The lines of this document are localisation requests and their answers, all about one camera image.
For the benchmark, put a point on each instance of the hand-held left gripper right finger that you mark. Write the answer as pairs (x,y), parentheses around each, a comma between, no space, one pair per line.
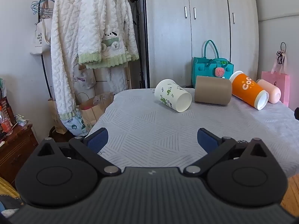
(206,140)

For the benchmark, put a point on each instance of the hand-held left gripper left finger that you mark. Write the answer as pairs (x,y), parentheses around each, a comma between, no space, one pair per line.
(99,139)

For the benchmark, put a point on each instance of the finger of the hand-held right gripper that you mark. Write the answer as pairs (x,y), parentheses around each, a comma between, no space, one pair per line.
(297,113)

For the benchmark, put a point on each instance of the white leaf-print paper cup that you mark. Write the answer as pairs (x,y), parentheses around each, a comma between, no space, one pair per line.
(169,93)

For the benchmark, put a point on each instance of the pink cup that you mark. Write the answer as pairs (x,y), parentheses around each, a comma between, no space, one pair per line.
(271,89)

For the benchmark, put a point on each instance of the brown paper cup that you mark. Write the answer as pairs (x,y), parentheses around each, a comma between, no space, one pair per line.
(211,89)

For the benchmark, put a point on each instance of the orange paper cup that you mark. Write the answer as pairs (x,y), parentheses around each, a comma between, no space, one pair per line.
(246,87)

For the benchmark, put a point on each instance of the blue white printed bag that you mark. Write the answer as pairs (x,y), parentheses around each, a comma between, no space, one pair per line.
(73,123)

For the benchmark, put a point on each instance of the pink paper gift bag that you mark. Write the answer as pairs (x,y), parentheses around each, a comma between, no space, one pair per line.
(281,81)

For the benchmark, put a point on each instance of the tall brown paper bag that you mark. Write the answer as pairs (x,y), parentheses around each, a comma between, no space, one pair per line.
(55,119)

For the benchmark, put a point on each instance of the small tote bag purple print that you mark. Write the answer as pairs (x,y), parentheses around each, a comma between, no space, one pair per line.
(85,78)

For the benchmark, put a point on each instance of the watermelon charm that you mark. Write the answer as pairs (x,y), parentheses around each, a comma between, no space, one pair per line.
(219,72)

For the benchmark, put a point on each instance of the teal felt handbag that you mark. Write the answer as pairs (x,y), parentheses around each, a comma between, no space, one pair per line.
(203,68)

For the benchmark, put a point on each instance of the brown wooden cabinet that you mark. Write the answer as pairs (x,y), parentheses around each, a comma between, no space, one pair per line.
(16,149)

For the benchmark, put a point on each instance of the black clothes rack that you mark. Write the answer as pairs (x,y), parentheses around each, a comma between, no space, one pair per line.
(44,65)

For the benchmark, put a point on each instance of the white fluffy robe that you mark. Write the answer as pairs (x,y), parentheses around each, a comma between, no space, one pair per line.
(65,51)

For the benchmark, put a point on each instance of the red drink bottle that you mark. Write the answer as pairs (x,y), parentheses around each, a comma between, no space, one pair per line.
(5,122)

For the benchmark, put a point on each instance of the yellow cloth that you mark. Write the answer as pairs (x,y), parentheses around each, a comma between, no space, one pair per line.
(7,187)

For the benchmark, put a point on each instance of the light wood wardrobe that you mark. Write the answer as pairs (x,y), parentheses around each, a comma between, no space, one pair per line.
(168,32)

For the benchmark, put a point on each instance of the white fluffy jacket green trim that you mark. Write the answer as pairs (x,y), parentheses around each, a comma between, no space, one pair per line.
(105,23)

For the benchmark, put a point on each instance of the white printed tote bag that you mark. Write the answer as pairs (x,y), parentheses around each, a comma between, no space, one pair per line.
(41,36)

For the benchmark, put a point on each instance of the teal clothes hangers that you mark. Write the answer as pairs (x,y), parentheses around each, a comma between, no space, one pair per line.
(38,5)

